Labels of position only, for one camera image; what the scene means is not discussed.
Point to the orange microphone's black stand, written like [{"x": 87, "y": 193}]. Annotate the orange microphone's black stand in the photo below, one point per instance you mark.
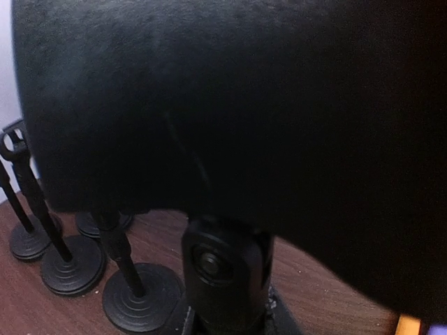
[{"x": 71, "y": 266}]

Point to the blue microphone's black stand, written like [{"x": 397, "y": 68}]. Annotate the blue microphone's black stand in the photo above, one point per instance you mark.
[{"x": 87, "y": 226}]

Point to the purple microphone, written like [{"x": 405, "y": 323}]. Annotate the purple microphone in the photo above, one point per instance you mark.
[{"x": 437, "y": 330}]

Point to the pink microphone's black stand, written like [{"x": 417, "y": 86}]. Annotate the pink microphone's black stand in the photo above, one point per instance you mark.
[{"x": 139, "y": 298}]

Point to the rhinestone microphone's black stand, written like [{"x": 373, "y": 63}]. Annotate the rhinestone microphone's black stand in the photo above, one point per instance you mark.
[{"x": 320, "y": 122}]

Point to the orange microphone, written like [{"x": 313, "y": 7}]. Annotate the orange microphone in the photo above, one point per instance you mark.
[{"x": 407, "y": 325}]

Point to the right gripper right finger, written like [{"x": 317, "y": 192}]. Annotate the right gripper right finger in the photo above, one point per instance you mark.
[{"x": 278, "y": 318}]

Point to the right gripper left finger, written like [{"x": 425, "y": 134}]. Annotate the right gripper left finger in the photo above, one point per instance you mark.
[{"x": 181, "y": 320}]

